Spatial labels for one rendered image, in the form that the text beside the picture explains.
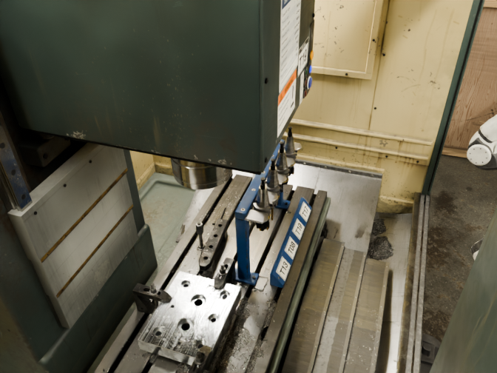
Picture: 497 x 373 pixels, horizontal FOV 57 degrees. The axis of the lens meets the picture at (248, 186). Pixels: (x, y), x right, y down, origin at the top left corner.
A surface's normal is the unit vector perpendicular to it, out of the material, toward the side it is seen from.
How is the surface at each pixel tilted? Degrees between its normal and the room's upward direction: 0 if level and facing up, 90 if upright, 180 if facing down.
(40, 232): 91
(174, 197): 0
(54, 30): 90
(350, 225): 24
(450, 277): 0
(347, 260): 8
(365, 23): 90
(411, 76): 89
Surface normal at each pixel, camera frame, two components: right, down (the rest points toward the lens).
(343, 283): 0.03, -0.86
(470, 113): -0.32, 0.58
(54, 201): 0.95, 0.18
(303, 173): -0.15, -0.48
